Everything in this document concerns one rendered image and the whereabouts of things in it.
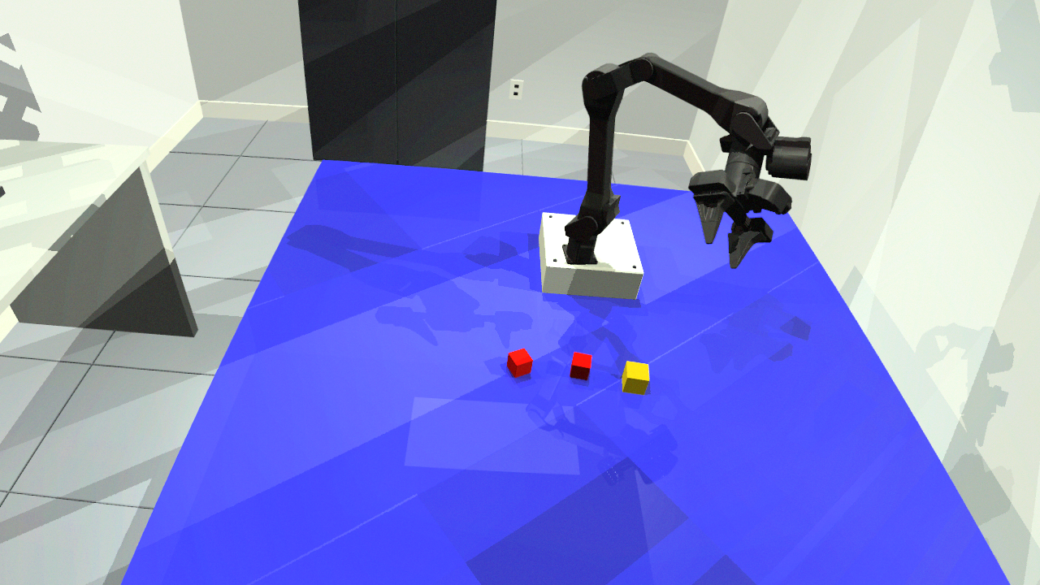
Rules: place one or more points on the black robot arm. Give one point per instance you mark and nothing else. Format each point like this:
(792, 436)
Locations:
(752, 135)

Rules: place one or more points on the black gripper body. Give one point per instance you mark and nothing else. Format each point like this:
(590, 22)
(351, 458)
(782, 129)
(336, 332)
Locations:
(729, 181)

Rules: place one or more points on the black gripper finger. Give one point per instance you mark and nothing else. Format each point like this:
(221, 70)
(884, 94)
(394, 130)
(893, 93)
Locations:
(740, 243)
(711, 208)

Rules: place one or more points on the yellow cube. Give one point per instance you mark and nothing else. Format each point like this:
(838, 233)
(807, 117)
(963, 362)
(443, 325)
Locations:
(635, 378)

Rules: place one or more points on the red cube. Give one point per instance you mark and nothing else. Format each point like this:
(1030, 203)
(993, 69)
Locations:
(519, 363)
(581, 366)

